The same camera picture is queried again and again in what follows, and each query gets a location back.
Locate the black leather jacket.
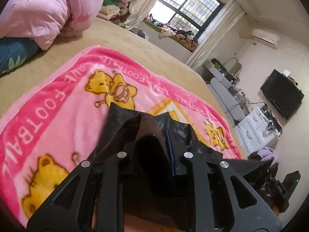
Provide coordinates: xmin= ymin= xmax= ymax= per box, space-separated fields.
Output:
xmin=93 ymin=102 xmax=272 ymax=230

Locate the clothes pile on windowsill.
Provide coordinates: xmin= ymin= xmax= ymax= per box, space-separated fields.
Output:
xmin=143 ymin=15 xmax=199 ymax=52

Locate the stack of folded clothes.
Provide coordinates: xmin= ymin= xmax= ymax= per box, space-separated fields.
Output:
xmin=97 ymin=0 xmax=132 ymax=28

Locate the lilac garment on chair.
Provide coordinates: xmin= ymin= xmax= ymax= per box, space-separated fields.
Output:
xmin=257 ymin=147 xmax=279 ymax=163

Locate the white drawer chest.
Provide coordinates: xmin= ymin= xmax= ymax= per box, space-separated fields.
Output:
xmin=234 ymin=107 xmax=281 ymax=157

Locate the pink cartoon bear blanket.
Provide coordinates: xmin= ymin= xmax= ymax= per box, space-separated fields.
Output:
xmin=1 ymin=46 xmax=241 ymax=226

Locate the grey low cabinet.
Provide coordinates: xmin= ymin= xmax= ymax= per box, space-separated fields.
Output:
xmin=202 ymin=65 xmax=246 ymax=127

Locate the white air conditioner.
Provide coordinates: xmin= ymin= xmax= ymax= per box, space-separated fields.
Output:
xmin=251 ymin=28 xmax=280 ymax=49

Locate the dark floral pillow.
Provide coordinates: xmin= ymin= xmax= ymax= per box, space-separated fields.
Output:
xmin=0 ymin=37 xmax=40 ymax=77

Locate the tan bed cover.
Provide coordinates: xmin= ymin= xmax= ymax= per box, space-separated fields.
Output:
xmin=0 ymin=16 xmax=247 ymax=160

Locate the right cream curtain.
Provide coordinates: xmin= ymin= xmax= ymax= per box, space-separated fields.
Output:
xmin=186 ymin=0 xmax=245 ymax=71

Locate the cream curtain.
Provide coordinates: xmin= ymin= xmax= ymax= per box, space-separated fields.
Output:
xmin=186 ymin=0 xmax=245 ymax=71
xmin=125 ymin=0 xmax=158 ymax=29

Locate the pink quilt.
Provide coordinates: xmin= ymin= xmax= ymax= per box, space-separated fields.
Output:
xmin=1 ymin=0 xmax=103 ymax=50

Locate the left cream curtain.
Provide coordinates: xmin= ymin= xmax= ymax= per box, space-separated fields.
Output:
xmin=125 ymin=0 xmax=158 ymax=29

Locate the black wall television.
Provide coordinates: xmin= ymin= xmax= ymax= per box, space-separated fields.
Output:
xmin=260 ymin=69 xmax=304 ymax=120

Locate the window with dark frame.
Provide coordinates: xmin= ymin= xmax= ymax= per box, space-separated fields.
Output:
xmin=147 ymin=0 xmax=224 ymax=39

